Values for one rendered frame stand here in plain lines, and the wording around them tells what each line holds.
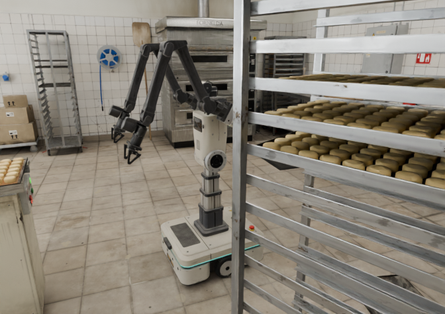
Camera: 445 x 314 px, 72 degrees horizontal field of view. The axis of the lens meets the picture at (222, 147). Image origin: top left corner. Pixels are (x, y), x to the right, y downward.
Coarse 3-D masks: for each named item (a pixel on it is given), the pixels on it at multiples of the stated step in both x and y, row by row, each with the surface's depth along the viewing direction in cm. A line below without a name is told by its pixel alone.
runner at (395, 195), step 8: (320, 176) 117; (328, 176) 116; (344, 184) 110; (352, 184) 109; (360, 184) 108; (376, 192) 103; (384, 192) 103; (392, 192) 102; (408, 200) 97; (416, 200) 97; (424, 200) 96; (432, 208) 93; (440, 208) 92
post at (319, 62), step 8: (320, 16) 106; (328, 16) 106; (320, 32) 107; (320, 56) 109; (320, 64) 109; (320, 96) 113; (312, 176) 122; (304, 184) 124; (312, 184) 123; (304, 216) 128; (304, 224) 128; (304, 240) 130; (304, 280) 137
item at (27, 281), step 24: (0, 216) 147; (24, 216) 158; (0, 240) 150; (24, 240) 155; (0, 264) 153; (24, 264) 158; (0, 288) 156; (24, 288) 161; (0, 312) 158; (24, 312) 164
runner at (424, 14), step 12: (384, 12) 92; (396, 12) 90; (408, 12) 88; (420, 12) 86; (432, 12) 85; (444, 12) 83; (324, 24) 105; (336, 24) 100; (348, 24) 98; (360, 24) 97
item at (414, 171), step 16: (272, 144) 86; (288, 144) 89; (304, 144) 86; (320, 144) 88; (336, 144) 86; (352, 144) 87; (368, 144) 91; (336, 160) 73; (352, 160) 73; (368, 160) 74; (384, 160) 73; (400, 160) 75; (416, 160) 73; (432, 160) 76; (400, 176) 64; (416, 176) 63; (432, 176) 66
